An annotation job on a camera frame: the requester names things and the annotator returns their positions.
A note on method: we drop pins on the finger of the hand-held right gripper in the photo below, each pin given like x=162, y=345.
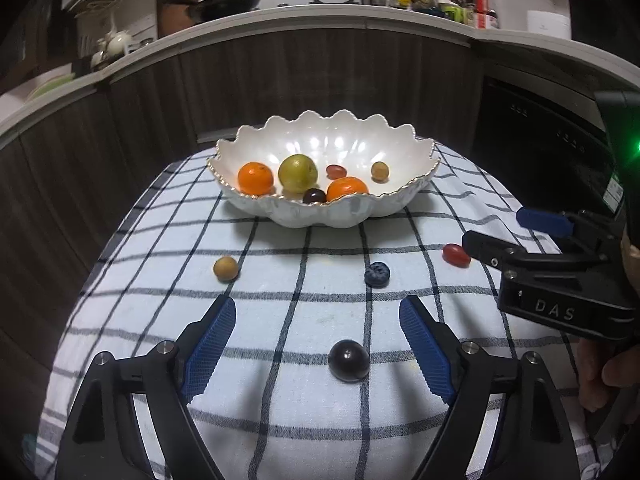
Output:
x=495, y=252
x=542, y=219

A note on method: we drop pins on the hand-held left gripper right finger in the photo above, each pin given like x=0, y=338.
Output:
x=425, y=350

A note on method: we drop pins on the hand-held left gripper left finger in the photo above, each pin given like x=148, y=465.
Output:
x=210, y=350

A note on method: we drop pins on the red cherry tomato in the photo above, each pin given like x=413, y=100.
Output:
x=456, y=254
x=336, y=171

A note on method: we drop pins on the dark purple grape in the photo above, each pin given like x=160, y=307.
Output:
x=349, y=360
x=314, y=196

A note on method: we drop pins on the mandarin orange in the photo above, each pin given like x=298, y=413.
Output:
x=255, y=178
x=346, y=188

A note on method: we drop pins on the white scalloped bowl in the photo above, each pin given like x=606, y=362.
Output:
x=350, y=142

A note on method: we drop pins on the green round plum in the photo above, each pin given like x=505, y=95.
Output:
x=298, y=171

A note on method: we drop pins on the person's right hand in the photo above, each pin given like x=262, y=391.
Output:
x=597, y=370

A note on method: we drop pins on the black dishwasher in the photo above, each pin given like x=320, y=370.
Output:
x=540, y=160

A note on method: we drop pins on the green white sticker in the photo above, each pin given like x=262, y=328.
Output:
x=612, y=193

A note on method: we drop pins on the brown longan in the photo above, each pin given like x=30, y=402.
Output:
x=226, y=268
x=380, y=171

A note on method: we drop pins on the blueberry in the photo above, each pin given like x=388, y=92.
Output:
x=376, y=274

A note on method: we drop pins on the checked white cloth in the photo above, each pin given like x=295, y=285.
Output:
x=300, y=270

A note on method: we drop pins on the red label sauce bottle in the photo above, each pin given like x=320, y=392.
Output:
x=482, y=7

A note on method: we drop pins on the black gas stove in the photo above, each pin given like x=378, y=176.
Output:
x=330, y=1

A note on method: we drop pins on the green bowl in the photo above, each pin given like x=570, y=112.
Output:
x=52, y=85

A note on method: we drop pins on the black dish rack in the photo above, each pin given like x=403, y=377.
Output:
x=87, y=60

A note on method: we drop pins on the white teapot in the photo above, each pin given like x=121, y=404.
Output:
x=117, y=43

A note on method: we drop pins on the black wok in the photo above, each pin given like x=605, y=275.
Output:
x=230, y=4

